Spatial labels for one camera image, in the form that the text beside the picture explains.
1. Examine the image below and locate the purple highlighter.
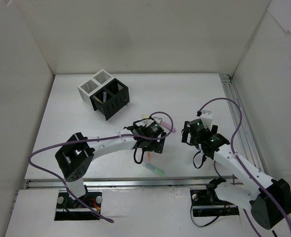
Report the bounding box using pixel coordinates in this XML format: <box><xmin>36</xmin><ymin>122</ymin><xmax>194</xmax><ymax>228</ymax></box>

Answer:
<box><xmin>161</xmin><ymin>121</ymin><xmax>176</xmax><ymax>133</ymax></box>

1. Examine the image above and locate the green highlighter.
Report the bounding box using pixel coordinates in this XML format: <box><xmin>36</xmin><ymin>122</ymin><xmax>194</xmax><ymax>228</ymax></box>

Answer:
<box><xmin>142</xmin><ymin>162</ymin><xmax>165</xmax><ymax>176</ymax></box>

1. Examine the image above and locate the purple gel pen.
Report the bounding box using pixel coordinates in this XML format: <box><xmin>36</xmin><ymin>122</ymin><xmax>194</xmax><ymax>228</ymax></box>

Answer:
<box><xmin>103</xmin><ymin>91</ymin><xmax>107</xmax><ymax>103</ymax></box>

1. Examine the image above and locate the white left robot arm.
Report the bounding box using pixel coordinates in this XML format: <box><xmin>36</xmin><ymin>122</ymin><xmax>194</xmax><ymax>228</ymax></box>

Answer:
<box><xmin>55</xmin><ymin>119</ymin><xmax>167</xmax><ymax>207</ymax></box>

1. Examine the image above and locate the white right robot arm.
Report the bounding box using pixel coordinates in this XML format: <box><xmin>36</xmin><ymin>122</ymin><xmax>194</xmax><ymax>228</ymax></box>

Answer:
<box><xmin>182</xmin><ymin>118</ymin><xmax>291</xmax><ymax>230</ymax></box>

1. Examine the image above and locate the black mesh double container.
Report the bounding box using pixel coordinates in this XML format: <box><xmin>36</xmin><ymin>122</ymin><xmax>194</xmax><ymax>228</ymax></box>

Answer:
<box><xmin>90</xmin><ymin>78</ymin><xmax>130</xmax><ymax>120</ymax></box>

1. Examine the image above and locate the white mesh double container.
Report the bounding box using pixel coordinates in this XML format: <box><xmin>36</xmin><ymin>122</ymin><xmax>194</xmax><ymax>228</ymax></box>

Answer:
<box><xmin>78</xmin><ymin>69</ymin><xmax>113</xmax><ymax>103</ymax></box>

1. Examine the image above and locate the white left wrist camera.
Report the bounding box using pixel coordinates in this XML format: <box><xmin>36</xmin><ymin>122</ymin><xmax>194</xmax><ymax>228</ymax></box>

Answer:
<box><xmin>151</xmin><ymin>116</ymin><xmax>163</xmax><ymax>126</ymax></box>

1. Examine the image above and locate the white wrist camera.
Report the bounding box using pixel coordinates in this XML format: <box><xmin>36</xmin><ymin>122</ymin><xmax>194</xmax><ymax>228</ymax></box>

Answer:
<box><xmin>197</xmin><ymin>110</ymin><xmax>213</xmax><ymax>128</ymax></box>
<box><xmin>151</xmin><ymin>116</ymin><xmax>163</xmax><ymax>126</ymax></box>

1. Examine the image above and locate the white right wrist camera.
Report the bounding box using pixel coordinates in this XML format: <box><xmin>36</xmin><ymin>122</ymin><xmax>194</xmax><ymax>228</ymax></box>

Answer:
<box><xmin>197</xmin><ymin>110</ymin><xmax>213</xmax><ymax>128</ymax></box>

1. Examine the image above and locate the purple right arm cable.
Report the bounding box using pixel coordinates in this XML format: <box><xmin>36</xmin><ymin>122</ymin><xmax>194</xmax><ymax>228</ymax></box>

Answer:
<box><xmin>197</xmin><ymin>97</ymin><xmax>291</xmax><ymax>237</ymax></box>

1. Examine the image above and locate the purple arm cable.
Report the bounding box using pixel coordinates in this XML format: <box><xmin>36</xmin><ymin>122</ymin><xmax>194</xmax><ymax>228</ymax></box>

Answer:
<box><xmin>197</xmin><ymin>97</ymin><xmax>291</xmax><ymax>237</ymax></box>
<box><xmin>28</xmin><ymin>111</ymin><xmax>174</xmax><ymax>223</ymax></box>

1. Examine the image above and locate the aluminium side rail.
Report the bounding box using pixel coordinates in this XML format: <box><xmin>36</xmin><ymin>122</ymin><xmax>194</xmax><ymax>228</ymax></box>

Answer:
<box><xmin>219</xmin><ymin>74</ymin><xmax>291</xmax><ymax>237</ymax></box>

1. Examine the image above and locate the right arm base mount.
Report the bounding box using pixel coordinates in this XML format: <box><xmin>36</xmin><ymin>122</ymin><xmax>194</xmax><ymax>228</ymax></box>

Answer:
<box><xmin>190</xmin><ymin>189</ymin><xmax>240</xmax><ymax>217</ymax></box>

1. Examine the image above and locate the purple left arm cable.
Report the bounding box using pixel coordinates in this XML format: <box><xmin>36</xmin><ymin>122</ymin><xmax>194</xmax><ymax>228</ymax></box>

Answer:
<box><xmin>28</xmin><ymin>111</ymin><xmax>174</xmax><ymax>223</ymax></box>

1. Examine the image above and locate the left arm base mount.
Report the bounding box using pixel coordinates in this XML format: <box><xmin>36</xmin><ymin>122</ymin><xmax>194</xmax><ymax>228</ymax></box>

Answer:
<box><xmin>54</xmin><ymin>191</ymin><xmax>103</xmax><ymax>221</ymax></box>

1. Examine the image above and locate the aluminium front rail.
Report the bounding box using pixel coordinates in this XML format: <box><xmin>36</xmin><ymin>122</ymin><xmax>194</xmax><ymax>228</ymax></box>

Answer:
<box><xmin>24</xmin><ymin>175</ymin><xmax>242</xmax><ymax>189</ymax></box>

